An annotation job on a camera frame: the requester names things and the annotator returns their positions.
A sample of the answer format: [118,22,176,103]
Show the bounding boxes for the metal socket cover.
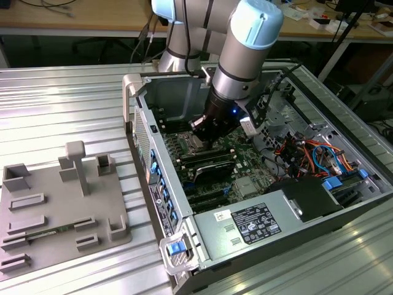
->
[181,131,205,154]

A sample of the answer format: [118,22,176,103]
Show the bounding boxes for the green motherboard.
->
[159,113,295,214]

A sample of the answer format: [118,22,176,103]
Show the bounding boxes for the black graphics card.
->
[192,160,238,187]

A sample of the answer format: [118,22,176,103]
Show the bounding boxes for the grey PC case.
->
[122,63,393,295]

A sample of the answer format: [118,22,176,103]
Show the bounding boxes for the grey metal disk bay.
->
[254,92,309,156]

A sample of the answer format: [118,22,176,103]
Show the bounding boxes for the silver chipset heatsink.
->
[235,176,258,198]

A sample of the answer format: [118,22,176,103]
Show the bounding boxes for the black plastic shroud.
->
[266,175,344,224]

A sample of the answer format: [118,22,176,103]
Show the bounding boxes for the grey power supply unit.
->
[184,189,309,269]

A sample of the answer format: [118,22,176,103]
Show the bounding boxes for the white metal desk leg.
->
[317,38,354,81]
[349,52,393,111]

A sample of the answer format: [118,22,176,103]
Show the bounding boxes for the blue case release latch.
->
[166,242,187,256]

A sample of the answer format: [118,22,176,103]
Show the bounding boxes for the white box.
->
[309,17,342,34]

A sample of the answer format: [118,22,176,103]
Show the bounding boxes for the wooden desk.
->
[0,0,393,42]

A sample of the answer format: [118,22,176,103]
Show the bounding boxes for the grey parts rack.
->
[0,140,133,275]

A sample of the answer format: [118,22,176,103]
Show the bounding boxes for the black monitor base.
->
[334,0,377,13]

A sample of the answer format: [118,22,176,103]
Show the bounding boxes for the brown flat item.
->
[370,20,393,35]

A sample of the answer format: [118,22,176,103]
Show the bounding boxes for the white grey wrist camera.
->
[238,97,268,138]

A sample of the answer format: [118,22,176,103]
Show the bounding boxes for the blue wire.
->
[312,143,343,176]

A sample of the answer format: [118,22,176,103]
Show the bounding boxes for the orange wire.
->
[302,138,356,173]

